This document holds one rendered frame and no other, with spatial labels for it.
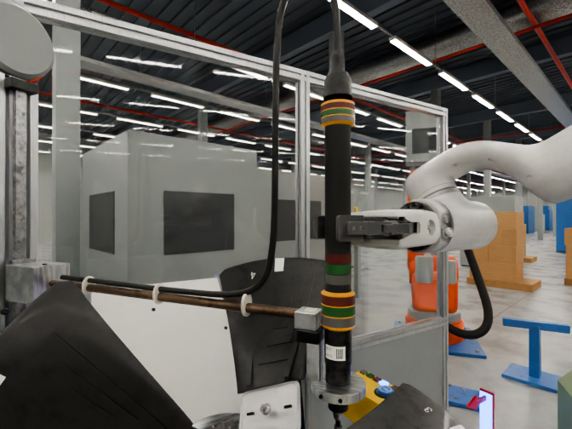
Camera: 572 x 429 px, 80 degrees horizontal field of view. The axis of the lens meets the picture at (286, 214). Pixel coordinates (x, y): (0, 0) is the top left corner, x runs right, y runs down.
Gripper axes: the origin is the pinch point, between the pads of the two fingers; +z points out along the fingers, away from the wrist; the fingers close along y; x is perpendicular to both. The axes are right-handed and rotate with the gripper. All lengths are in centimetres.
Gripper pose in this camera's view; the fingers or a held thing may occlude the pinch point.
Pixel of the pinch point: (337, 227)
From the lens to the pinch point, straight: 44.2
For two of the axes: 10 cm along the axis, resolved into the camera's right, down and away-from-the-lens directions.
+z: -8.5, -0.1, -5.2
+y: -5.2, 0.0, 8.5
